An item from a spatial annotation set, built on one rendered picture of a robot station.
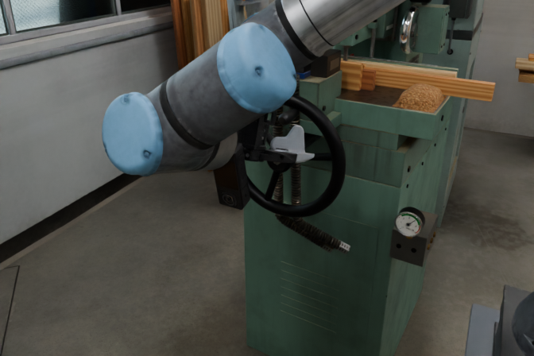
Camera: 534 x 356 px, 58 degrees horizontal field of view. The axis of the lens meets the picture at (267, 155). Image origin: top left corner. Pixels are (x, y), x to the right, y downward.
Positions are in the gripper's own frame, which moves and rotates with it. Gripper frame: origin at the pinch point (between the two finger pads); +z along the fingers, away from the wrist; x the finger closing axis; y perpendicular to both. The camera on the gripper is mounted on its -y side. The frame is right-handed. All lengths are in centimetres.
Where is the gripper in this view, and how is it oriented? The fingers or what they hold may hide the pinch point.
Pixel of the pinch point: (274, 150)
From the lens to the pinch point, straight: 84.5
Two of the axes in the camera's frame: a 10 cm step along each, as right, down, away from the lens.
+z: 4.7, -0.2, 8.8
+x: -8.7, -2.1, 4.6
